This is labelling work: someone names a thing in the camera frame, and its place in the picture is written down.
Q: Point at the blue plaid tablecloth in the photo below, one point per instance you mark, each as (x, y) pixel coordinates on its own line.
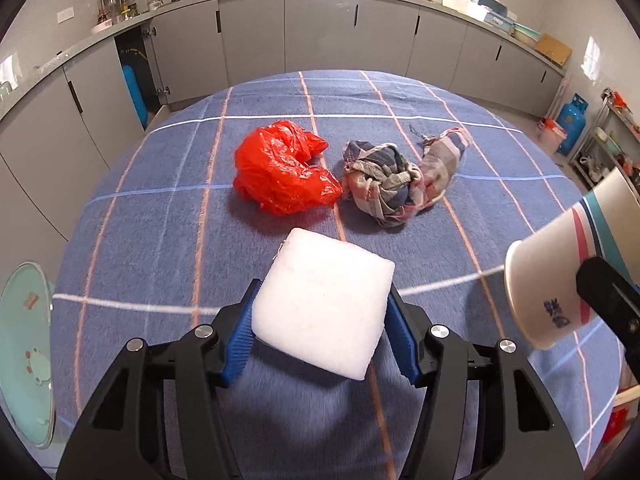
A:
(175, 210)

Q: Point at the cardboard box on counter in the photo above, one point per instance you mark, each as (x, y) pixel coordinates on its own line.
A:
(552, 50)

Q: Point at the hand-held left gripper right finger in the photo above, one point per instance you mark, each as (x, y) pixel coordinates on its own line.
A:
(402, 340)

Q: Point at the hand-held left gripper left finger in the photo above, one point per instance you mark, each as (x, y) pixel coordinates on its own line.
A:
(240, 345)

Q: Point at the red plastic bag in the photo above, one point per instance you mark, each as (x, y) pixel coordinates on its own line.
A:
(280, 170)

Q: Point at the metal shelf rack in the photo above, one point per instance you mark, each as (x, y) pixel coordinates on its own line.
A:
(607, 145)

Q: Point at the blue gas cylinder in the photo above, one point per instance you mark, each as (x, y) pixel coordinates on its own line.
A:
(572, 125)

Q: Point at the crumpled plaid cloth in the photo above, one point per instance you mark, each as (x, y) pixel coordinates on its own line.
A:
(390, 180)

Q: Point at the blue cylinder inside cabinet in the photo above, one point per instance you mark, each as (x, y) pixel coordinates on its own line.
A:
(135, 95)

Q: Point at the white foam block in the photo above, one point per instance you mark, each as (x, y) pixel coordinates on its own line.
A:
(320, 300)

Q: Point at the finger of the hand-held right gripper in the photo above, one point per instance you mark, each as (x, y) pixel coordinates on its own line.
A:
(607, 295)

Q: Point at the stacked teal trays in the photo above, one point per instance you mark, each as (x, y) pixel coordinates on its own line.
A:
(526, 35)

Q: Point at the striped paper cup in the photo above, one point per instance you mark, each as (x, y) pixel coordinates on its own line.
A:
(545, 280)

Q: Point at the grey kitchen cabinets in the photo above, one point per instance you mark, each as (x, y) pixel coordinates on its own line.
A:
(320, 30)

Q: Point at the blue storage box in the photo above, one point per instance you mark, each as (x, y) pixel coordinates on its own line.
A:
(492, 10)

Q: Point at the white wall socket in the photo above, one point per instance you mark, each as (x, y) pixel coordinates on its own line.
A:
(65, 15)

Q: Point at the red white plastic jug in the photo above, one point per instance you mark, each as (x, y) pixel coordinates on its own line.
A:
(551, 137)

